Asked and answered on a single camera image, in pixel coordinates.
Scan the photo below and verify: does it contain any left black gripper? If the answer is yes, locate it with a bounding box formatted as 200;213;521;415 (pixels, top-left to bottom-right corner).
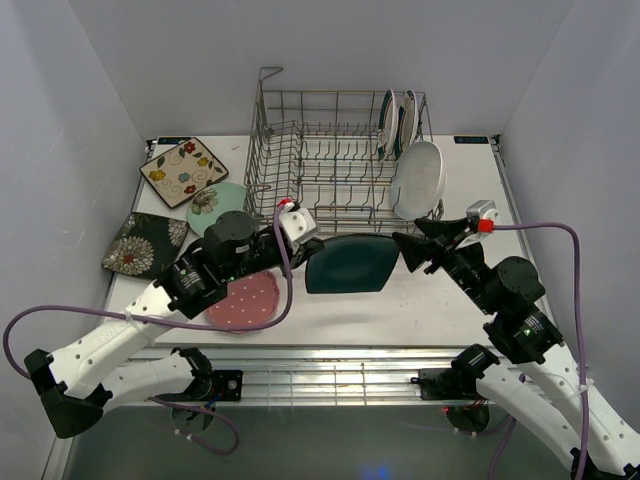
223;230;324;282

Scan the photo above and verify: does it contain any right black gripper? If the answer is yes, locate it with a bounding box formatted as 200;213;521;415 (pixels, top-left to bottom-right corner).
389;217;497;314

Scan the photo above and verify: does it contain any dark teal square plate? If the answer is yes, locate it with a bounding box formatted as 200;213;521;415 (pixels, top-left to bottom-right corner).
305;234;399;294

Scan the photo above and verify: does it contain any white oval plate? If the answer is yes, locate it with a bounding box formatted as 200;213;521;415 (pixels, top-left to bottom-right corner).
390;141;446;221

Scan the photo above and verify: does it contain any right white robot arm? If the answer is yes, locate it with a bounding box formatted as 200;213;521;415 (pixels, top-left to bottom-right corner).
392;216;639;479

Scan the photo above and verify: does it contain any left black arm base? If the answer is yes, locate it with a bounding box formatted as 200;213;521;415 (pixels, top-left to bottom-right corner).
165;348;243;403

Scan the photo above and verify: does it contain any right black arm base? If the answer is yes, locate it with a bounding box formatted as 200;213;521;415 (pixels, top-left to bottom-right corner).
410;368;481;401

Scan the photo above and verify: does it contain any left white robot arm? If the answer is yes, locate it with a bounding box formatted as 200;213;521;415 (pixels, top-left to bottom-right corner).
24;202;323;439

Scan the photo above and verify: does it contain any pink polka dot plate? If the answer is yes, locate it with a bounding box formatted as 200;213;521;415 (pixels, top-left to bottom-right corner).
204;271;280;335

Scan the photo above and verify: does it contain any mint green flower plate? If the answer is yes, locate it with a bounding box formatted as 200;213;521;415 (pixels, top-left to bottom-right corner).
186;182;246;237

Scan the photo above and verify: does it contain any cream square floral plate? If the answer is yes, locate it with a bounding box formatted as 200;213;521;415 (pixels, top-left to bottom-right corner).
139;137;229;209

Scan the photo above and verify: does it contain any dark square floral plate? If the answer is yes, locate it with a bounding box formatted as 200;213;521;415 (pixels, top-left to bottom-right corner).
102;212;189;280

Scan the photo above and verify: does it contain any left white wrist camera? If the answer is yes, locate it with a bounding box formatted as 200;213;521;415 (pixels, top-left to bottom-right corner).
278;199;319;249

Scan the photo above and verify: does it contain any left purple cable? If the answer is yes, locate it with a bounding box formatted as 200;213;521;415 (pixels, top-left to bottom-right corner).
2;199;296;456

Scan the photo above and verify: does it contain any purple cable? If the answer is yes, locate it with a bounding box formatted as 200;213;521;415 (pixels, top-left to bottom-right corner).
2;199;296;456
399;222;594;480

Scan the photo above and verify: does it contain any grey wire dish rack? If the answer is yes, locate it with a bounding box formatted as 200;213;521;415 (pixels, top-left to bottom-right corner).
244;66;434;236

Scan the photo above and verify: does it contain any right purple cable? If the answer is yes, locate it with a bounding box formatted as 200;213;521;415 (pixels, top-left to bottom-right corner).
399;222;594;480

